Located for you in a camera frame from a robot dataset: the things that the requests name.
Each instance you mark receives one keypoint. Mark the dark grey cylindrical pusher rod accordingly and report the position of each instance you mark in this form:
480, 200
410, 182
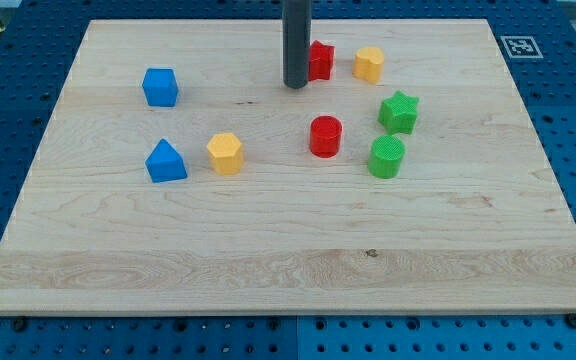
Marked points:
296, 26

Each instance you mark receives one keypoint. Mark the yellow hexagon block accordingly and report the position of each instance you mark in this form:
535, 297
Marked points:
225, 153

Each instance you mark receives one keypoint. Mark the light wooden board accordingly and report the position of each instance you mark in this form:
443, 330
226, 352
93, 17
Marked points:
474, 223

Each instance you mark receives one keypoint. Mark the yellow heart block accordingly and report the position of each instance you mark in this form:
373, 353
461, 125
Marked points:
368, 64

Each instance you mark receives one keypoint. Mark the green star block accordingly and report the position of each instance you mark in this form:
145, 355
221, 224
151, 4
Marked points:
398, 113

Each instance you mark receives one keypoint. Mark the red star block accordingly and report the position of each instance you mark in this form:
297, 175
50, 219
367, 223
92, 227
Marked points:
321, 61

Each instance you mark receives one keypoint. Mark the green cylinder block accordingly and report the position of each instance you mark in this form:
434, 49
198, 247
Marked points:
386, 155

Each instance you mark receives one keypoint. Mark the blue triangle block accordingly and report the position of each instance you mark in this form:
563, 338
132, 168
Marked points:
165, 164

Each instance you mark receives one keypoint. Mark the blue cube block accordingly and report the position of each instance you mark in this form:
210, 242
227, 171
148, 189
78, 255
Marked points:
160, 87

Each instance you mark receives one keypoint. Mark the red cylinder block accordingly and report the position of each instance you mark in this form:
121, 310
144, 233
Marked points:
325, 136

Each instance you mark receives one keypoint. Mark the white fiducial marker tag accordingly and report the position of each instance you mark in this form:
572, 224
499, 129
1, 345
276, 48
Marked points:
521, 47

